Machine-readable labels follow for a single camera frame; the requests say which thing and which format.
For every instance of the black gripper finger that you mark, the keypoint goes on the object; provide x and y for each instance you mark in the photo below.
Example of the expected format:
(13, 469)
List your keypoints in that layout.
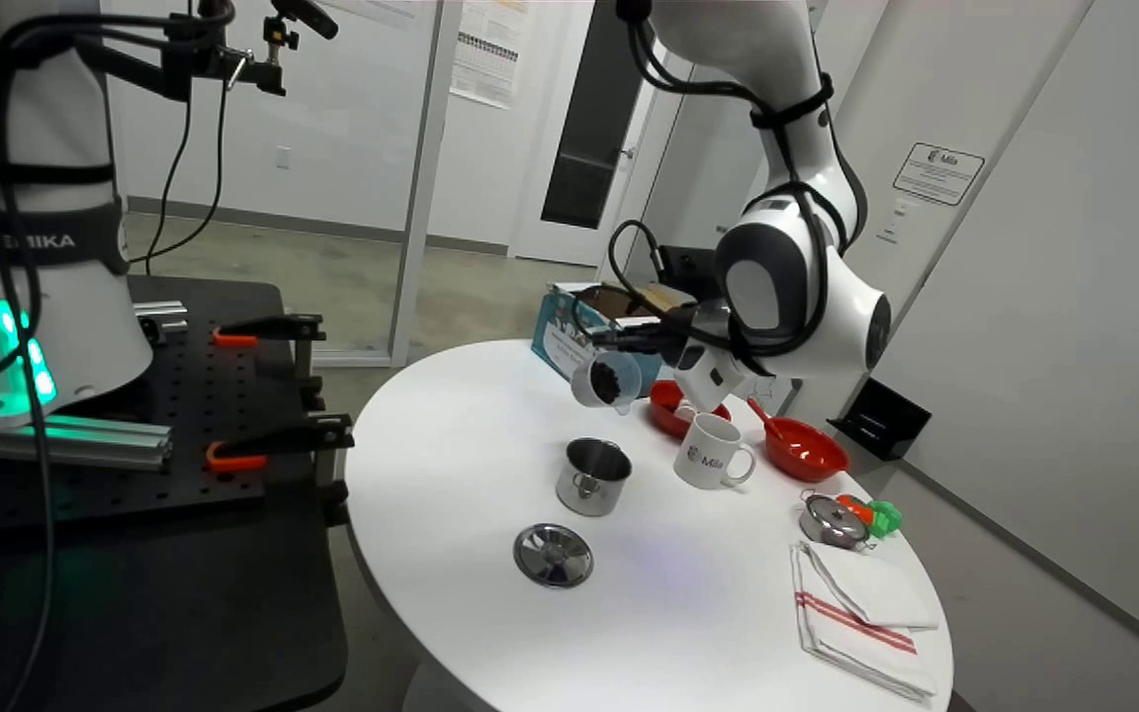
(638, 333)
(657, 364)

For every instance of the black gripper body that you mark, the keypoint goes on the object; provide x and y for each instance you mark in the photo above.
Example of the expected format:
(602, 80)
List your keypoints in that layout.
(693, 337)

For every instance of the round steel pot lid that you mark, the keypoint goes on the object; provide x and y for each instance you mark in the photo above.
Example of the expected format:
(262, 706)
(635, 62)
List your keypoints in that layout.
(549, 554)

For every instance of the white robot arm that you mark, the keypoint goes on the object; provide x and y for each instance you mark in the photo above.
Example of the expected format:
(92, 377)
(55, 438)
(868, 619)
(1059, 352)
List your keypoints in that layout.
(780, 282)

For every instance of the small steel pot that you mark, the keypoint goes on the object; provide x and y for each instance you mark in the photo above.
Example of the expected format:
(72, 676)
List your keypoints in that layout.
(590, 476)

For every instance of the red plastic bowl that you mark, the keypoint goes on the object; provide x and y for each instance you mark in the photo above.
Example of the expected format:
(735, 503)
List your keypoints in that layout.
(668, 414)

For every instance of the blue printed cardboard box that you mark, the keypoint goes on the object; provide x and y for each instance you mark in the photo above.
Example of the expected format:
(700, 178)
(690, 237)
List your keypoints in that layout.
(570, 323)

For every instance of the white mug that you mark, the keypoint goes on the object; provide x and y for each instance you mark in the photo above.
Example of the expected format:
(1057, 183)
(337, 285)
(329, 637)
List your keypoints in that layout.
(710, 456)

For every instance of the orange green toy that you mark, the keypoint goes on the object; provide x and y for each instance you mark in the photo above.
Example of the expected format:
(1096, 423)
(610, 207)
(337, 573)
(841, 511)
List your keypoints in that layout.
(878, 515)

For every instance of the white red-striped cloth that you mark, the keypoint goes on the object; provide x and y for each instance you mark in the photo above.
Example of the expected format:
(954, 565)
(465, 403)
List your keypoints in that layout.
(858, 608)

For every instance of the paper poster on glass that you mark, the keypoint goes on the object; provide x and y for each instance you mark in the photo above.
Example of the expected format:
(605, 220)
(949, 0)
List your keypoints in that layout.
(490, 53)

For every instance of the orange black clamp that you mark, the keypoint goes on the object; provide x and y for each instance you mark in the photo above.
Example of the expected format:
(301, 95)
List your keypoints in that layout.
(279, 441)
(265, 331)

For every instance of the black perforated robot table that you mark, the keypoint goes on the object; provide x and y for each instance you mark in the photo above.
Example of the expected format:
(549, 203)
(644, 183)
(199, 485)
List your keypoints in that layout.
(199, 565)

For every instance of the black box by wall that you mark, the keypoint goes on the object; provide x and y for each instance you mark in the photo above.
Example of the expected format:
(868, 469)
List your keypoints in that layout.
(884, 419)

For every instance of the white wall sign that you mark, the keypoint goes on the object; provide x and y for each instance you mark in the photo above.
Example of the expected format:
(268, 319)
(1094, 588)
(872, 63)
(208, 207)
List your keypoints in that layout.
(938, 175)

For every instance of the black camera stand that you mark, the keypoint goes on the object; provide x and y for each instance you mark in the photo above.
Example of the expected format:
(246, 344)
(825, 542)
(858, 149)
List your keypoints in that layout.
(236, 46)

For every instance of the aluminium rail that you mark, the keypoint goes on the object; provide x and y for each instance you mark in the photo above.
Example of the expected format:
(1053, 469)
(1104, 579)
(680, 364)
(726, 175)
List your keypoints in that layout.
(55, 445)

